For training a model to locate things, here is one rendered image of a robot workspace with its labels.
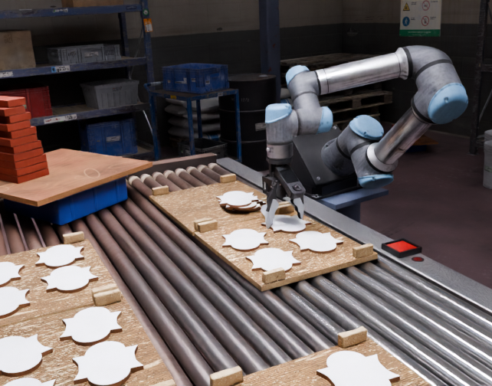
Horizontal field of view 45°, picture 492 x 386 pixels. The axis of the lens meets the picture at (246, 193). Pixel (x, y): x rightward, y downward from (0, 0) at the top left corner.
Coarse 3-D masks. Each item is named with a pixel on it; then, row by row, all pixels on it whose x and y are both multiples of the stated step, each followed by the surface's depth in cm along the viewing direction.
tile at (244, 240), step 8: (232, 232) 171; (240, 232) 171; (248, 232) 170; (256, 232) 170; (232, 240) 165; (240, 240) 165; (248, 240) 164; (256, 240) 164; (264, 240) 164; (232, 248) 161; (240, 248) 160; (248, 248) 159; (256, 248) 160
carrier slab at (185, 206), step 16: (176, 192) 212; (192, 192) 212; (208, 192) 211; (224, 192) 210; (256, 192) 208; (160, 208) 200; (176, 208) 196; (192, 208) 195; (208, 208) 194; (224, 208) 194; (192, 224) 181; (224, 224) 180
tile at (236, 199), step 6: (228, 192) 199; (234, 192) 199; (240, 192) 198; (252, 192) 198; (216, 198) 195; (222, 198) 193; (228, 198) 193; (234, 198) 192; (240, 198) 192; (246, 198) 192; (252, 198) 192; (222, 204) 189; (228, 204) 188; (234, 204) 186; (240, 204) 186; (246, 204) 187
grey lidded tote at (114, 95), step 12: (84, 84) 583; (96, 84) 575; (108, 84) 574; (120, 84) 583; (132, 84) 591; (84, 96) 594; (96, 96) 573; (108, 96) 580; (120, 96) 588; (132, 96) 597; (96, 108) 582
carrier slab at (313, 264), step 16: (240, 224) 179; (256, 224) 178; (320, 224) 176; (208, 240) 168; (224, 240) 167; (272, 240) 166; (288, 240) 165; (352, 240) 163; (224, 256) 157; (240, 256) 157; (304, 256) 155; (320, 256) 155; (336, 256) 154; (352, 256) 154; (368, 256) 153; (240, 272) 149; (256, 272) 147; (288, 272) 146; (304, 272) 146; (320, 272) 147; (272, 288) 141
